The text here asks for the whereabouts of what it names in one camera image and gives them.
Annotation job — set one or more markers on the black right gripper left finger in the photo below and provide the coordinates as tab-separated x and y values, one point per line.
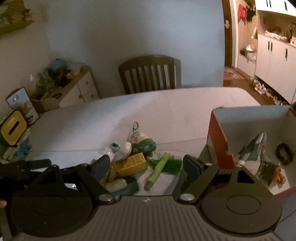
82	180

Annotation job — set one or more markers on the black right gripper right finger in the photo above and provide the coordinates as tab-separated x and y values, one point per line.
194	180

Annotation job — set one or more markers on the clear bag white beads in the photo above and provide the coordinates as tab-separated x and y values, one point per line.
102	155

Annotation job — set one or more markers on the red cardboard box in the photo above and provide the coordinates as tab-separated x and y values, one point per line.
230	129

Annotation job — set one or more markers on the silver foil snack bag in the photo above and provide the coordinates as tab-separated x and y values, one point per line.
250	155

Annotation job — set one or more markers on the green white plush keychain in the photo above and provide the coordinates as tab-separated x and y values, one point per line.
141	143

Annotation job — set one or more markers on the orange figurine keychain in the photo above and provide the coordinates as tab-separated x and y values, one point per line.
271	173

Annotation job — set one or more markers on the green fringed cloth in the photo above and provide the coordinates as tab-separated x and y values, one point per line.
172	167

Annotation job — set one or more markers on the white soap bar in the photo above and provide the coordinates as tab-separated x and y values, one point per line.
116	185

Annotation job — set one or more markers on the green pen toy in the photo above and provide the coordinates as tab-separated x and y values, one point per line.
155	173

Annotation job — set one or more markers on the teal small pouch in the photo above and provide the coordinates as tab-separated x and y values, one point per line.
114	147

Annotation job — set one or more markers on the yellow carton box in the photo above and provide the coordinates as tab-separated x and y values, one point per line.
131	165

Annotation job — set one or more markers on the clutter of toys on cabinet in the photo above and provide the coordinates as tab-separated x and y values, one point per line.
52	84

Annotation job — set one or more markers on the white drawer cabinet wood top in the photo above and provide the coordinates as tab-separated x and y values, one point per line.
81	89

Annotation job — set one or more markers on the black hair scrunchie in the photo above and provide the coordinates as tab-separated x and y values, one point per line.
284	154

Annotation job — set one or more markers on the red patterned rug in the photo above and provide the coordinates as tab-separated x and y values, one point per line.
231	74

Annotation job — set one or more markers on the dark wooden slatted chair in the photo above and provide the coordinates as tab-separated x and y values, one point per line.
148	73

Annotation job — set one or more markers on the red hanging clothes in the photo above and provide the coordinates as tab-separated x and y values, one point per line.
242	13

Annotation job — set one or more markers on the dark wooden door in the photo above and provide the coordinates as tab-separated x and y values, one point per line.
228	32

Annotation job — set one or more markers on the white wall cabinet unit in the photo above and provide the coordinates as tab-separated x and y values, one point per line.
266	47

